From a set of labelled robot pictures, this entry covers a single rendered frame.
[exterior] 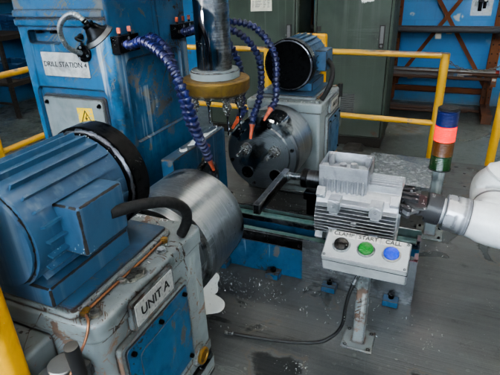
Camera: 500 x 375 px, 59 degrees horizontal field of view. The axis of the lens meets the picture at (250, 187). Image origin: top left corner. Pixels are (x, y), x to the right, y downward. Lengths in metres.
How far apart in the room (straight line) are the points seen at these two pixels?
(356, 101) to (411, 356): 3.48
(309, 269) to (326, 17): 3.33
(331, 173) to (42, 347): 0.73
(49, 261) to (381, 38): 3.82
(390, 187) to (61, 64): 0.88
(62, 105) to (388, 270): 0.91
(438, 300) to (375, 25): 3.25
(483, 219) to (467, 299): 0.26
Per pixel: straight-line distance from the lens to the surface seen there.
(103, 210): 0.65
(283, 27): 4.45
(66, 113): 1.30
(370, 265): 0.92
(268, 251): 1.27
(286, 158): 1.43
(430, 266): 1.40
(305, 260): 1.23
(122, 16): 1.19
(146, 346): 0.75
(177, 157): 1.20
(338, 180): 1.12
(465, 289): 1.35
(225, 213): 0.99
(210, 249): 0.93
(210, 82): 1.15
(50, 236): 0.64
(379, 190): 1.13
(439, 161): 1.41
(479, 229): 1.14
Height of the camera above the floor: 1.58
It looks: 26 degrees down
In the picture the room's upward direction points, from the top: 2 degrees counter-clockwise
